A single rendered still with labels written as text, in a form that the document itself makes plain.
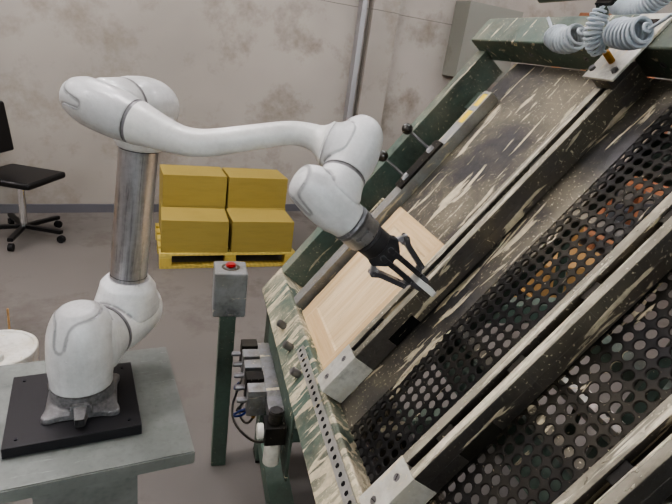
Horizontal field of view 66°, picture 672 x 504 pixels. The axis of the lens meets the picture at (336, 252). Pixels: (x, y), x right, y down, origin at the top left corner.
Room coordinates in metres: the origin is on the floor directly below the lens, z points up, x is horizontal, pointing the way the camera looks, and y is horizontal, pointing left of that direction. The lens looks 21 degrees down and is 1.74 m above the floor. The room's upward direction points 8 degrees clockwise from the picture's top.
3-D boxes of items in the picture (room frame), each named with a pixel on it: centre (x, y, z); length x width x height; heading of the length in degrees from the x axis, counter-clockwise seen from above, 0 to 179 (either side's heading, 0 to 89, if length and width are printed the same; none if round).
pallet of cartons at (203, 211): (4.10, 0.96, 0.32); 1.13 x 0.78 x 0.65; 118
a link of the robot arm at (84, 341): (1.14, 0.62, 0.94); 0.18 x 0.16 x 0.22; 170
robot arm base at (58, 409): (1.11, 0.61, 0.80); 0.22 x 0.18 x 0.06; 24
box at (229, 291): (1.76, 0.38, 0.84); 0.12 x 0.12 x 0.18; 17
